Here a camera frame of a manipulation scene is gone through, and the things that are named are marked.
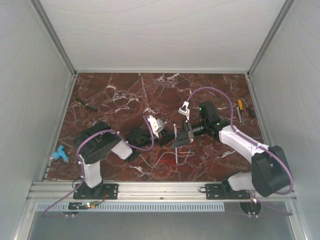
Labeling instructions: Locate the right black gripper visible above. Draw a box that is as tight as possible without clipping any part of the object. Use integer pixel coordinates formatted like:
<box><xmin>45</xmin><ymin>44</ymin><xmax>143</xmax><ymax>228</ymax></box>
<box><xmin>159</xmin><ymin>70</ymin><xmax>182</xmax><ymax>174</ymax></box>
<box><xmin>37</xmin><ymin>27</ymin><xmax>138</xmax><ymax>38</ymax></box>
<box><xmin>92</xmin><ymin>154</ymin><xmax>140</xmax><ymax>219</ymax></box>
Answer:
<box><xmin>171</xmin><ymin>120</ymin><xmax>208</xmax><ymax>149</ymax></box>

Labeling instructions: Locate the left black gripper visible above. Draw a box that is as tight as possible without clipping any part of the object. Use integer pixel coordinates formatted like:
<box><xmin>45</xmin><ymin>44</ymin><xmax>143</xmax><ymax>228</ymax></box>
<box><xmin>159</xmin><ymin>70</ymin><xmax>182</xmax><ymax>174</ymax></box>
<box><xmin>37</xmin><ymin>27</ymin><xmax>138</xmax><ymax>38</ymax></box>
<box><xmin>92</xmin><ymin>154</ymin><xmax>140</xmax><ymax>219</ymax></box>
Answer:
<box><xmin>135</xmin><ymin>129</ymin><xmax>177</xmax><ymax>150</ymax></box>

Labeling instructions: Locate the long white zip tie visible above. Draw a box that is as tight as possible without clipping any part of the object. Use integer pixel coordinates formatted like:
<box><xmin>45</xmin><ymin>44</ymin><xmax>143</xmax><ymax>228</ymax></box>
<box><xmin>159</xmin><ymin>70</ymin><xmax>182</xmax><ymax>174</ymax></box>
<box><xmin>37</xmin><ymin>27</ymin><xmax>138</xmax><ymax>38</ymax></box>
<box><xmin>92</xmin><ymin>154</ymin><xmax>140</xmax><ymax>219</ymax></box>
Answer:
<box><xmin>172</xmin><ymin>122</ymin><xmax>180</xmax><ymax>165</ymax></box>

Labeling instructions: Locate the white wire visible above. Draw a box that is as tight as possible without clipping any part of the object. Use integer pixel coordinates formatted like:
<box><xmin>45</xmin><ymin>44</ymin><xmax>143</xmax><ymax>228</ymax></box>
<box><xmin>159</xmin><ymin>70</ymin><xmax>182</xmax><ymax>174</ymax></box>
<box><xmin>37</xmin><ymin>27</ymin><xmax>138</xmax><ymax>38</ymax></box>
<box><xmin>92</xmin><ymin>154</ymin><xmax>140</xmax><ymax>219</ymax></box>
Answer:
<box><xmin>137</xmin><ymin>147</ymin><xmax>196</xmax><ymax>168</ymax></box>

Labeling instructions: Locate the orange wire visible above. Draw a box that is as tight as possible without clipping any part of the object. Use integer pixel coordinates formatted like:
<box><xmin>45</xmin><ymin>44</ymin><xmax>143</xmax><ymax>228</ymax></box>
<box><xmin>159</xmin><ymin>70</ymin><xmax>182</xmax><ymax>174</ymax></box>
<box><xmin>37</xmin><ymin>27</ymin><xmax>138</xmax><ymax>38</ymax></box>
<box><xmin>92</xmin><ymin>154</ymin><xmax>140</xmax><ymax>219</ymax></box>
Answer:
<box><xmin>154</xmin><ymin>147</ymin><xmax>196</xmax><ymax>173</ymax></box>

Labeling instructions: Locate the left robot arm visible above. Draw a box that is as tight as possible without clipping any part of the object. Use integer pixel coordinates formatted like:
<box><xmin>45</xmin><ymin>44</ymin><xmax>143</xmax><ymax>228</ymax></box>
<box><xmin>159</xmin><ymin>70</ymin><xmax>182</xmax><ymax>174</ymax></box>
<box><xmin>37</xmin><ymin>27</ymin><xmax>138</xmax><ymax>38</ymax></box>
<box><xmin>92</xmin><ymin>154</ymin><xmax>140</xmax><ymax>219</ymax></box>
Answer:
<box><xmin>74</xmin><ymin>121</ymin><xmax>175</xmax><ymax>199</ymax></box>

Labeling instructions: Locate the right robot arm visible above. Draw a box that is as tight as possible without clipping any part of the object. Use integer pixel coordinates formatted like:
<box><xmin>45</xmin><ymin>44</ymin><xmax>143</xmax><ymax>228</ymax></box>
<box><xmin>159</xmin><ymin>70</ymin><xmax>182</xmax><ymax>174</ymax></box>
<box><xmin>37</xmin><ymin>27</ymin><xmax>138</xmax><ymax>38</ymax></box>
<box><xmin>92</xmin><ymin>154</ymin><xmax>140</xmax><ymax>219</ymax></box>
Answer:
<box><xmin>172</xmin><ymin>101</ymin><xmax>293</xmax><ymax>199</ymax></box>

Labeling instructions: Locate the silver wrench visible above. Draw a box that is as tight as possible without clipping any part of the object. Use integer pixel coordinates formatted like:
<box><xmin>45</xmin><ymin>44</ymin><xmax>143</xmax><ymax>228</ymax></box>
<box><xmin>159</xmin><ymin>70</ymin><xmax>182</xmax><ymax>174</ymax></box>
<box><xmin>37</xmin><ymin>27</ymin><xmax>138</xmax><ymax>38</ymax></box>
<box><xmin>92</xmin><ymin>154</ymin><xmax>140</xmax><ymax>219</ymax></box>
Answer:
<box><xmin>235</xmin><ymin>104</ymin><xmax>244</xmax><ymax>125</ymax></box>

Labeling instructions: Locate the small circuit board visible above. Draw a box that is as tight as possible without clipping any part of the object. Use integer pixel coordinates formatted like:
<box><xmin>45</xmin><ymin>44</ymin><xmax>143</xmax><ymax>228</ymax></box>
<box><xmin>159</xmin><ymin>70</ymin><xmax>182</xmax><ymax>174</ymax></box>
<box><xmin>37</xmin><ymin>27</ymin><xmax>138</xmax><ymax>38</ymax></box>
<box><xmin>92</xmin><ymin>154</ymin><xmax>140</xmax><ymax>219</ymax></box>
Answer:
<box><xmin>85</xmin><ymin>201</ymin><xmax>100</xmax><ymax>209</ymax></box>

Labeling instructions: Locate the blue plastic fitting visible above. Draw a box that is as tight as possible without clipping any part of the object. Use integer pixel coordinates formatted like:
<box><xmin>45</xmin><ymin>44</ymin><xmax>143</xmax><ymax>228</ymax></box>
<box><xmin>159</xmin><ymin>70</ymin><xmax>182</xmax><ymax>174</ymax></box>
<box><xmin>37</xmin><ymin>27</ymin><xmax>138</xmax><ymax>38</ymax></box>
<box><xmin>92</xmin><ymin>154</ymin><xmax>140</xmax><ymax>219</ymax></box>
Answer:
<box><xmin>49</xmin><ymin>145</ymin><xmax>70</xmax><ymax>163</ymax></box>

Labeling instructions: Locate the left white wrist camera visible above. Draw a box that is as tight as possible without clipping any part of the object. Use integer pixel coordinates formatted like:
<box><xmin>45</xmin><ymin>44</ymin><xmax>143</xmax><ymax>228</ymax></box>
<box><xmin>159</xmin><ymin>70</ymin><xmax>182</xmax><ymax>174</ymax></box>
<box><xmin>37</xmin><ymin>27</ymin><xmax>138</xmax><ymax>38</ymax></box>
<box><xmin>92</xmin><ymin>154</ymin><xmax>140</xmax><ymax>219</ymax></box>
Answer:
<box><xmin>147</xmin><ymin>115</ymin><xmax>164</xmax><ymax>138</ymax></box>

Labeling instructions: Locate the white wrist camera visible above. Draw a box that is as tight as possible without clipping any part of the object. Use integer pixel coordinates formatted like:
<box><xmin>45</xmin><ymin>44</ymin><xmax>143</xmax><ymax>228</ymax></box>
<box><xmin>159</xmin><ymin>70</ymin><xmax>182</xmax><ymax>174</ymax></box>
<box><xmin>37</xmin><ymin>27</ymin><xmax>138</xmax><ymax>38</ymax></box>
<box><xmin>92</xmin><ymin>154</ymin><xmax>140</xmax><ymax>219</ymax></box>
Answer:
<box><xmin>178</xmin><ymin>101</ymin><xmax>190</xmax><ymax>120</ymax></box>
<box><xmin>147</xmin><ymin>115</ymin><xmax>164</xmax><ymax>138</ymax></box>

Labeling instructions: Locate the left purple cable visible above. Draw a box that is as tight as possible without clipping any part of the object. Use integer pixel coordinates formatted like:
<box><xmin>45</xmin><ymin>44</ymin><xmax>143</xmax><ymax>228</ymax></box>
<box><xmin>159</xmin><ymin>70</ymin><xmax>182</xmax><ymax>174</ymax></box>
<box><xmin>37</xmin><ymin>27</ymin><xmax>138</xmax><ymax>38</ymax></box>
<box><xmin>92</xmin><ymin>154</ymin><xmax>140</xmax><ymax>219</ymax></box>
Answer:
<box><xmin>41</xmin><ymin>114</ymin><xmax>156</xmax><ymax>218</ymax></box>

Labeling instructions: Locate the purple cable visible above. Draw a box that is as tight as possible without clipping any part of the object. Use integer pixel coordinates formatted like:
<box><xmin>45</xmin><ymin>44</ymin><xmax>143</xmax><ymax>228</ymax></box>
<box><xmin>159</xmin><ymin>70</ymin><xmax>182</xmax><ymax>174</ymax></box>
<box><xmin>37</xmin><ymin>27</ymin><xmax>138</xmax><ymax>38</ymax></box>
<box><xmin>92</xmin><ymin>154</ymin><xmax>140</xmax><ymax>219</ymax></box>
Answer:
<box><xmin>41</xmin><ymin>114</ymin><xmax>156</xmax><ymax>218</ymax></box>
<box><xmin>186</xmin><ymin>86</ymin><xmax>295</xmax><ymax>216</ymax></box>

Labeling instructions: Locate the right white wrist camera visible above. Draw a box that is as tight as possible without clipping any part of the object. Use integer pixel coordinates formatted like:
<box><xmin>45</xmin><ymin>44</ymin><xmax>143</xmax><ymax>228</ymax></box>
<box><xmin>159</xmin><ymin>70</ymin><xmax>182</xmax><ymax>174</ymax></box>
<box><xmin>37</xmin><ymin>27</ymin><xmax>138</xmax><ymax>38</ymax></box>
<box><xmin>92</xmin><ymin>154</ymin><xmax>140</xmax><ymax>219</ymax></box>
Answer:
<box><xmin>178</xmin><ymin>101</ymin><xmax>190</xmax><ymax>120</ymax></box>

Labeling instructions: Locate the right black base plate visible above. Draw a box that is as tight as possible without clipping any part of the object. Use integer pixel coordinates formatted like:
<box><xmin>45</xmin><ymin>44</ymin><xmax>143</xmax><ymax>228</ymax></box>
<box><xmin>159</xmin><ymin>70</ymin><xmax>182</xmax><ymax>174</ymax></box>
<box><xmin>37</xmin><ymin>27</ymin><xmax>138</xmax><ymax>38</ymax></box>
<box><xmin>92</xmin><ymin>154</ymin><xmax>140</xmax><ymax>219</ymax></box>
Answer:
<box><xmin>204</xmin><ymin>183</ymin><xmax>251</xmax><ymax>200</ymax></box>

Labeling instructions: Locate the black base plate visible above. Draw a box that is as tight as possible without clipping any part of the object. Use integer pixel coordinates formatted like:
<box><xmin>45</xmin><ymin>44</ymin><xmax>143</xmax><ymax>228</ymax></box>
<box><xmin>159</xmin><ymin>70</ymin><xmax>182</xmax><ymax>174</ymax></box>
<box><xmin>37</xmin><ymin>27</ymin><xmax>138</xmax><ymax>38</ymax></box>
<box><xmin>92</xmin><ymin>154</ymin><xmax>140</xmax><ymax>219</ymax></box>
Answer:
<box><xmin>204</xmin><ymin>183</ymin><xmax>251</xmax><ymax>200</ymax></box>
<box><xmin>73</xmin><ymin>183</ymin><xmax>119</xmax><ymax>200</ymax></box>

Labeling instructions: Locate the yellow handled screwdriver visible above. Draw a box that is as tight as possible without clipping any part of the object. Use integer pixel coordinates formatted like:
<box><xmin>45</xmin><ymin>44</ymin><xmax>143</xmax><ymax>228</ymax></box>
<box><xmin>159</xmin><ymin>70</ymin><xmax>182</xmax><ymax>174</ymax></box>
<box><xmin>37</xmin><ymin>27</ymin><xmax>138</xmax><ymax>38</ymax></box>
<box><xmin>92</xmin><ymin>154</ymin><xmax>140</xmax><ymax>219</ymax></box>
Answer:
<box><xmin>237</xmin><ymin>99</ymin><xmax>244</xmax><ymax>111</ymax></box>

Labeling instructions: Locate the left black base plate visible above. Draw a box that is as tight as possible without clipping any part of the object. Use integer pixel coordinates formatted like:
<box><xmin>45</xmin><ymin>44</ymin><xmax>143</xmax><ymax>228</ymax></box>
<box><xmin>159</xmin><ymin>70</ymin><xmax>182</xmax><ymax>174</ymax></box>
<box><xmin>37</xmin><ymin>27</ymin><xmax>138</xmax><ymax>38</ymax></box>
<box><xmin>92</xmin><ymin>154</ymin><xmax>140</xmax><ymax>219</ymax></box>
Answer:
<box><xmin>73</xmin><ymin>183</ymin><xmax>119</xmax><ymax>200</ymax></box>

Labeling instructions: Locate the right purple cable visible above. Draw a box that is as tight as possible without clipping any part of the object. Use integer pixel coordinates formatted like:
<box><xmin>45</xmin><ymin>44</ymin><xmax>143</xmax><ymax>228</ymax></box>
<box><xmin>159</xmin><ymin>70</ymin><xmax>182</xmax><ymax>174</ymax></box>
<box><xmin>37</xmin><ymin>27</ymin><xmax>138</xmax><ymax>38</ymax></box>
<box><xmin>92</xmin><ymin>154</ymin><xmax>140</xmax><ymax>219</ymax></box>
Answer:
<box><xmin>186</xmin><ymin>86</ymin><xmax>295</xmax><ymax>216</ymax></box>

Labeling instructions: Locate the aluminium front rail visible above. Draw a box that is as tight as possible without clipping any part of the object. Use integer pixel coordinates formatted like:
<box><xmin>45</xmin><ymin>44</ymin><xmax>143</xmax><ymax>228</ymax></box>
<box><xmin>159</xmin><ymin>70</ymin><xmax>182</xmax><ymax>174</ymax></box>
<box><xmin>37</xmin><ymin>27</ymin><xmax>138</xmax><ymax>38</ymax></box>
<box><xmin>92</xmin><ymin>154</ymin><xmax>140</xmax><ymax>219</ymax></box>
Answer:
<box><xmin>27</xmin><ymin>180</ymin><xmax>298</xmax><ymax>200</ymax></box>

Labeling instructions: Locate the slotted grey cable duct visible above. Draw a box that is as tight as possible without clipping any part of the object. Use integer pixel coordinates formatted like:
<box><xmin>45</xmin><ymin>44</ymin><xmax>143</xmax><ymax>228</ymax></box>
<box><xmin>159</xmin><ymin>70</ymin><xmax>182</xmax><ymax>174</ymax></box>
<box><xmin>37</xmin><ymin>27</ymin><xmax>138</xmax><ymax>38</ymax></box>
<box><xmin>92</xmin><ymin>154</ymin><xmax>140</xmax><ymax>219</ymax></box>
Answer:
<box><xmin>36</xmin><ymin>202</ymin><xmax>225</xmax><ymax>212</ymax></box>

